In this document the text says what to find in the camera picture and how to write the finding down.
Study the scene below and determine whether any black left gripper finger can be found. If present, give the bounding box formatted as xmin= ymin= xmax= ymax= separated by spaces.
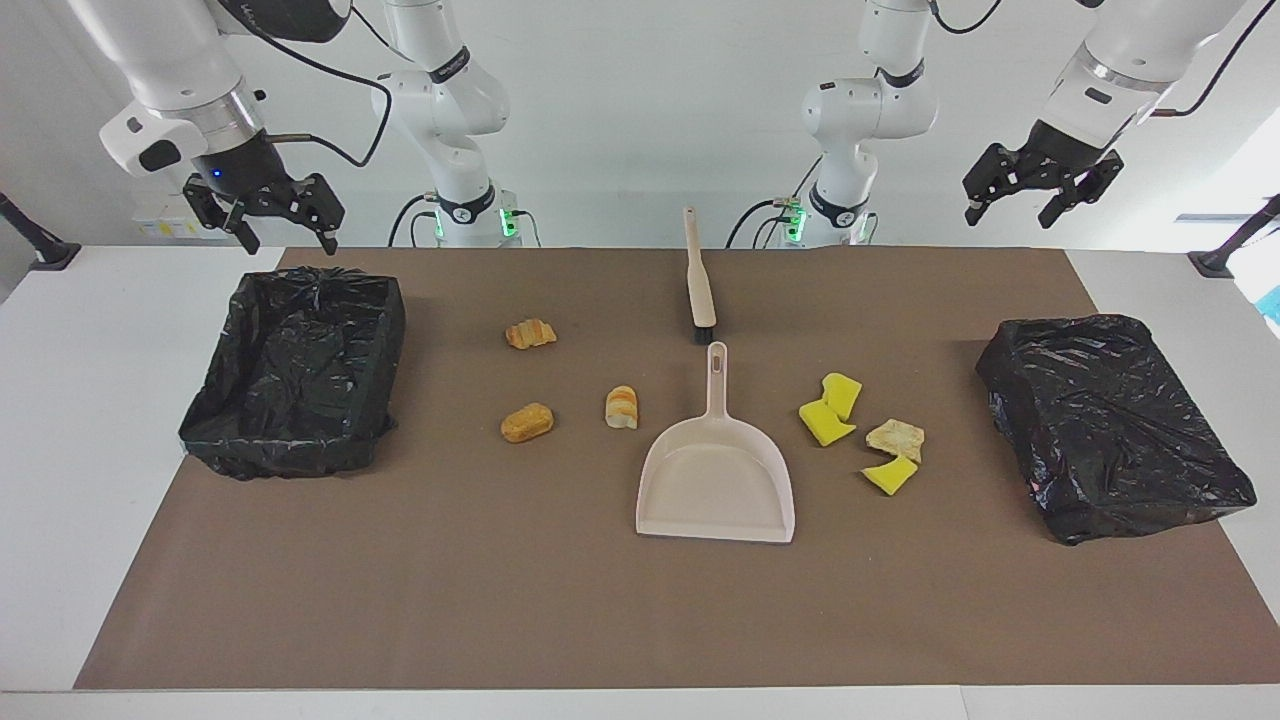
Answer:
xmin=1038 ymin=150 xmax=1125 ymax=230
xmin=963 ymin=143 xmax=1036 ymax=228

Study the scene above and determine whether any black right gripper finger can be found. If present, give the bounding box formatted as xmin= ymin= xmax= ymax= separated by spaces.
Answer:
xmin=275 ymin=174 xmax=347 ymax=255
xmin=183 ymin=174 xmax=263 ymax=255

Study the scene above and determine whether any beige bread chunk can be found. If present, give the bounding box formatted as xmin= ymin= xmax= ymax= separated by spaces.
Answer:
xmin=865 ymin=418 xmax=926 ymax=465

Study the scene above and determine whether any beige brush with black bristles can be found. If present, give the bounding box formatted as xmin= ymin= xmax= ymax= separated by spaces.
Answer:
xmin=683 ymin=207 xmax=717 ymax=346

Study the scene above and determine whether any beige plastic dustpan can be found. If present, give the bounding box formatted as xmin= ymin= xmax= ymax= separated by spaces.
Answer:
xmin=635 ymin=341 xmax=797 ymax=545

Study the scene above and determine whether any open bin with black liner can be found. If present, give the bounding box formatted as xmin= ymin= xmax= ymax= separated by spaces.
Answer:
xmin=178 ymin=265 xmax=407 ymax=481

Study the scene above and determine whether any bin covered with black bag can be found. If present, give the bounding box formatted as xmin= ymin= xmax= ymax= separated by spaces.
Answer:
xmin=975 ymin=314 xmax=1258 ymax=546

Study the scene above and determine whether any white box with yellow label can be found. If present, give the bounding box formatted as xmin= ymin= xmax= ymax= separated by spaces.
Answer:
xmin=133 ymin=195 xmax=203 ymax=241

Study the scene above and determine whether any brown oval bread roll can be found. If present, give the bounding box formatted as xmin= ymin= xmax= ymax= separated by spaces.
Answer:
xmin=500 ymin=402 xmax=555 ymax=444

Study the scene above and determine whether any brown table mat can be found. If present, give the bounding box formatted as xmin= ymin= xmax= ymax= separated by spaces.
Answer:
xmin=73 ymin=247 xmax=1280 ymax=691

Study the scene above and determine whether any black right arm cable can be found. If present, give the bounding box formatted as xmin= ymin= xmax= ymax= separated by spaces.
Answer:
xmin=215 ymin=0 xmax=401 ymax=171

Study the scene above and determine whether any black stand post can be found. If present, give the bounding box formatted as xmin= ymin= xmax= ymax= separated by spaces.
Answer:
xmin=0 ymin=190 xmax=82 ymax=272
xmin=1188 ymin=195 xmax=1280 ymax=280

